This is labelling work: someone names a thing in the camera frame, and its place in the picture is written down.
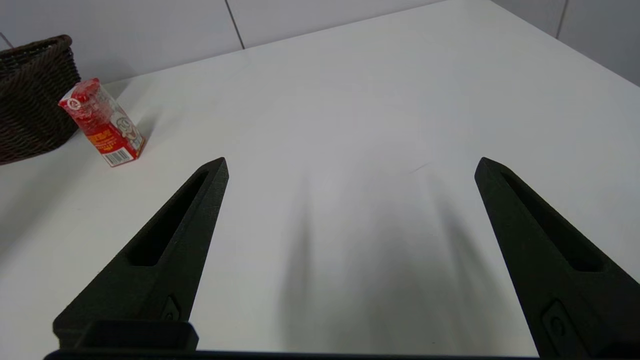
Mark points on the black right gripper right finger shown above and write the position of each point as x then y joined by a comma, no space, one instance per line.
560,300

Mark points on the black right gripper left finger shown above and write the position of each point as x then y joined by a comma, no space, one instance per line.
165,270

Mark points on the red milk carton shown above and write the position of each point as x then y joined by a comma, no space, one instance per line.
107,127

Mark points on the dark brown wicker basket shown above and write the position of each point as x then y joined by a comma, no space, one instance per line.
30,105

